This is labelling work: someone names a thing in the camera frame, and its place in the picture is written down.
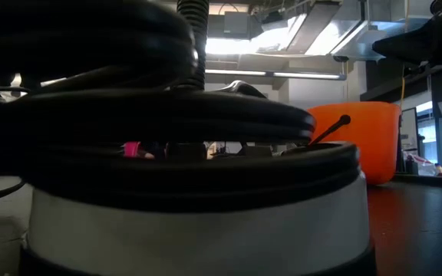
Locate orange plastic bucket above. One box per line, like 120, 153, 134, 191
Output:
282, 101, 402, 186

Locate white plastic bag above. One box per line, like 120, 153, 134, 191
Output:
404, 151, 437, 176

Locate ceiling light tube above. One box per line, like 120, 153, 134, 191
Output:
204, 68, 348, 81

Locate grey ceiling box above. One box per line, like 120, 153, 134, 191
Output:
223, 11, 251, 38

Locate black table mat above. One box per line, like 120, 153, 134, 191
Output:
366, 182, 442, 276

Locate white desk lamp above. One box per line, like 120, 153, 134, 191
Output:
0, 0, 378, 276

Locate pink plastic bucket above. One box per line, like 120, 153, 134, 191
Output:
123, 141, 143, 159

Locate yellow hanging cable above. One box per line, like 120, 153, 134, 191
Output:
398, 63, 407, 104

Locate silver ceiling duct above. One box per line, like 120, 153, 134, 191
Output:
239, 0, 435, 64

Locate black lamp cable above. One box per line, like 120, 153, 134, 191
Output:
0, 0, 361, 214

